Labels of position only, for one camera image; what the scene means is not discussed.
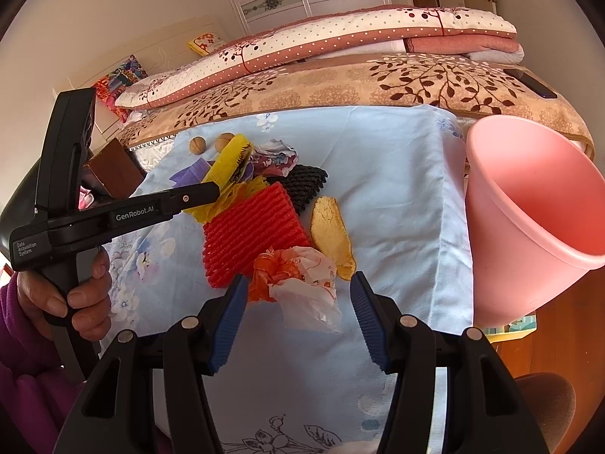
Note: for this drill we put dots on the pink plastic bucket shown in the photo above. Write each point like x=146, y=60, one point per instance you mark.
x=510, y=246

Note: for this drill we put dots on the white quilted mattress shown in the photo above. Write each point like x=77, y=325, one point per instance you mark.
x=153, y=151

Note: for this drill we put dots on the beige leaf-print blanket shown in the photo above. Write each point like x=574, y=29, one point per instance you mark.
x=331, y=85

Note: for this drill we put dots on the person's left hand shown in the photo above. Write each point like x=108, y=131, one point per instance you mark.
x=94, y=302

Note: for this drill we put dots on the pink folded blanket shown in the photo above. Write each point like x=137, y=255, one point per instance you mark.
x=449, y=46

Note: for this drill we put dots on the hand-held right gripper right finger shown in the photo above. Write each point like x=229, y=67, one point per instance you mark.
x=371, y=326

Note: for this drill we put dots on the yellow foam fruit net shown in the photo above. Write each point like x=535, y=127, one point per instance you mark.
x=231, y=158

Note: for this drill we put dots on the folded dotted tree-print quilt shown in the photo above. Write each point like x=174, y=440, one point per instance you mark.
x=331, y=33

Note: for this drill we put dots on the walnut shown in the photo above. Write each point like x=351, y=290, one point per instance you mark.
x=223, y=143
x=197, y=146

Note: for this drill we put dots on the black phone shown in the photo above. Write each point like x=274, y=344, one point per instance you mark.
x=531, y=84

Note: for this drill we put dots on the brown box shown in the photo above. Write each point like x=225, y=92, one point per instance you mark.
x=116, y=168

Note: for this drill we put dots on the light blue floral cloth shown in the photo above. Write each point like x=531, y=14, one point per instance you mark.
x=387, y=189

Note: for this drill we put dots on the purple foam fruit net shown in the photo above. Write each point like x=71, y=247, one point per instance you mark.
x=191, y=173

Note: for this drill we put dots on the yellow floral pillow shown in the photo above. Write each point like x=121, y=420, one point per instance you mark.
x=206, y=43

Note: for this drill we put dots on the black foam fruit net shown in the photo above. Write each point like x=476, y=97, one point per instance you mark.
x=307, y=182

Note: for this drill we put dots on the colourful patterned pillow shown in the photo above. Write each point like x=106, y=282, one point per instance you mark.
x=120, y=83

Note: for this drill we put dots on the red foam fruit net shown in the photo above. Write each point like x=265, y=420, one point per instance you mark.
x=255, y=236

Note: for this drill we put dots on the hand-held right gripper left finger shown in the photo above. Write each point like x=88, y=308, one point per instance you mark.
x=231, y=324

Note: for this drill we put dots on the dried yellow fruit peel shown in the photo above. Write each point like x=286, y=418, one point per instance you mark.
x=331, y=231

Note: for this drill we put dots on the person's left forearm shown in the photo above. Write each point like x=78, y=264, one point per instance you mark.
x=23, y=388

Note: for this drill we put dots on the crumpled colourful wrapper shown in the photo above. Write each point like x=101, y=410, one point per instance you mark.
x=274, y=161

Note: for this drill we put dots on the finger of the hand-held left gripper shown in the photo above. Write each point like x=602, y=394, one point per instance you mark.
x=194, y=195

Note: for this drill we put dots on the white orange plastic bag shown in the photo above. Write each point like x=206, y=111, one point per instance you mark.
x=302, y=288

